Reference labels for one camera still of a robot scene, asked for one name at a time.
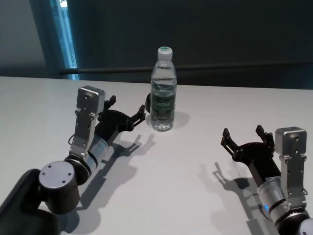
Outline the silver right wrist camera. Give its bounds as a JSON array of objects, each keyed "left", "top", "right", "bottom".
[{"left": 275, "top": 126, "right": 308, "bottom": 207}]

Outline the clear green-label water bottle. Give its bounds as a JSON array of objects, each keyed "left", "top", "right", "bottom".
[{"left": 149, "top": 46, "right": 177, "bottom": 132}]

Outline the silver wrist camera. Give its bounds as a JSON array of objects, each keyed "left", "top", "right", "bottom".
[
  {"left": 275, "top": 126, "right": 308, "bottom": 207},
  {"left": 69, "top": 85, "right": 107, "bottom": 160}
]

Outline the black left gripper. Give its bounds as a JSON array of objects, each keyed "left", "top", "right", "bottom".
[{"left": 95, "top": 95, "right": 147, "bottom": 145}]

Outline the black round green-top button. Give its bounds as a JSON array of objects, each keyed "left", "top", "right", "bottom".
[{"left": 144, "top": 93, "right": 153, "bottom": 114}]

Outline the narrow window strip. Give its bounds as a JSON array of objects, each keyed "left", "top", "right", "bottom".
[{"left": 50, "top": 0, "right": 80, "bottom": 81}]

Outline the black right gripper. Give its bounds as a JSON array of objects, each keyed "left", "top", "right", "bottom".
[{"left": 221, "top": 124, "right": 282, "bottom": 187}]

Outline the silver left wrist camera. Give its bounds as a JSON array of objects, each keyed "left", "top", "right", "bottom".
[{"left": 69, "top": 85, "right": 107, "bottom": 160}]

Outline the dark horizontal railing bar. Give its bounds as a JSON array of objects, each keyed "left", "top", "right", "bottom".
[{"left": 60, "top": 63, "right": 313, "bottom": 75}]

